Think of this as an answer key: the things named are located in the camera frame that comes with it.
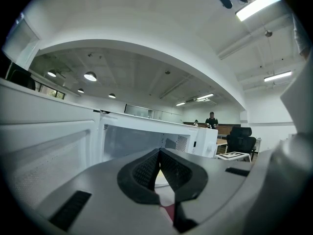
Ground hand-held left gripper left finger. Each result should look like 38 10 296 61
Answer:
36 148 180 235

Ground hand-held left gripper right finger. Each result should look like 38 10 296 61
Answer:
159 148 256 235

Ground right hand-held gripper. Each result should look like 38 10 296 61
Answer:
216 151 252 163

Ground large black screen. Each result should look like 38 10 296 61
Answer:
6 62 36 91

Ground window with green view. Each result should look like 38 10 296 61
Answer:
36 82 66 100

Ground glass wall panel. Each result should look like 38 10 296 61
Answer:
124 103 154 118

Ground white microwave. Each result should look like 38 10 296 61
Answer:
0 78 219 207

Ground person's grey shirt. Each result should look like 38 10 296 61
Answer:
292 12 313 60

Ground wooden desk white legs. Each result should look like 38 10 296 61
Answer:
216 138 228 154

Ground black office chair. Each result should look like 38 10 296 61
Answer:
226 126 257 162

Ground red white checkered tablecloth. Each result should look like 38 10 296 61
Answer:
158 203 176 226

